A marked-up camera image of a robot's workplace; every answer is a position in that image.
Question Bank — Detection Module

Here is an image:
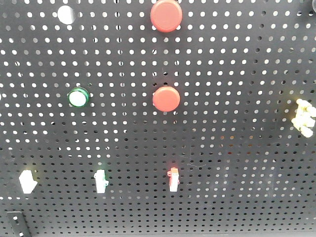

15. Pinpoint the lower red push button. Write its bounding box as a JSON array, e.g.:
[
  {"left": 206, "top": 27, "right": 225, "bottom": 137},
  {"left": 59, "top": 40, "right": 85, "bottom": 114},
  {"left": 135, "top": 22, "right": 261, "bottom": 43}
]
[{"left": 153, "top": 86, "right": 180, "bottom": 112}]

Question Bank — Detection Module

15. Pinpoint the red push button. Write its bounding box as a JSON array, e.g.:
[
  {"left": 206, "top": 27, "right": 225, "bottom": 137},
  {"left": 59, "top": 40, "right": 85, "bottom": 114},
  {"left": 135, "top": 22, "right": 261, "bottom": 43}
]
[
  {"left": 153, "top": 86, "right": 180, "bottom": 112},
  {"left": 150, "top": 0, "right": 183, "bottom": 33}
]

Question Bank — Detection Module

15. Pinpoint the green illuminated push button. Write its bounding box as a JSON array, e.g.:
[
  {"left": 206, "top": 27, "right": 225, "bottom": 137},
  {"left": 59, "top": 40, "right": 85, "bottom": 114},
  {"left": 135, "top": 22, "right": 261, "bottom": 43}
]
[{"left": 68, "top": 87, "right": 90, "bottom": 108}]

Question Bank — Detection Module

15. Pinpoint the upper red push button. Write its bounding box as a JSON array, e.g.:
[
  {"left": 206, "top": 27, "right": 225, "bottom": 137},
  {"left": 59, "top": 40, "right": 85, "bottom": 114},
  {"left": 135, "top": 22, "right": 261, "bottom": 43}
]
[{"left": 150, "top": 0, "right": 183, "bottom": 33}]

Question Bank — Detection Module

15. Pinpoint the black perforated pegboard panel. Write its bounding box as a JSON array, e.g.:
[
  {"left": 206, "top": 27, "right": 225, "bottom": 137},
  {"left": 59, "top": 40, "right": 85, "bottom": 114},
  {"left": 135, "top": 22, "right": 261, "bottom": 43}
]
[{"left": 0, "top": 0, "right": 316, "bottom": 237}]

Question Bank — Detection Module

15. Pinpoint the left black table clamp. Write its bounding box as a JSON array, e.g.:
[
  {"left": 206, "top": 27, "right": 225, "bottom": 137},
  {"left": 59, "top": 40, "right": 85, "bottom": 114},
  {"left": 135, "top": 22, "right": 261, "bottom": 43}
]
[{"left": 6, "top": 211, "right": 32, "bottom": 237}]

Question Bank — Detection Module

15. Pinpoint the white red rocker switch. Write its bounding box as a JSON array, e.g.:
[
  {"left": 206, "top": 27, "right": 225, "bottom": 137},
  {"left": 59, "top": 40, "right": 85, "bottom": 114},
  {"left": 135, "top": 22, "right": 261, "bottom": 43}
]
[{"left": 167, "top": 167, "right": 180, "bottom": 192}]

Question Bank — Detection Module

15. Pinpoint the white green rocker switch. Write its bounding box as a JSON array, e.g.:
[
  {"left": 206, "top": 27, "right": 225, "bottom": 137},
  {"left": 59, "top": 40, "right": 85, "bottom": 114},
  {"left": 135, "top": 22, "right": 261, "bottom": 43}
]
[{"left": 94, "top": 169, "right": 109, "bottom": 194}]

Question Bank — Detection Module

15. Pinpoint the white rocker switch left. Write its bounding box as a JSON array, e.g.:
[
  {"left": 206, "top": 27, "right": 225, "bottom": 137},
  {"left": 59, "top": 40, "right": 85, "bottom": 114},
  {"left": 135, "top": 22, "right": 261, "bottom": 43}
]
[{"left": 19, "top": 170, "right": 38, "bottom": 194}]

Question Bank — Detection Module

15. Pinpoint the yellow lever handle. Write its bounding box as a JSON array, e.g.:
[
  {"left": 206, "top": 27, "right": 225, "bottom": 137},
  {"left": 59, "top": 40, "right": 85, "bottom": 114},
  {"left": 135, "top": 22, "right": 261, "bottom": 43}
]
[{"left": 291, "top": 99, "right": 316, "bottom": 138}]

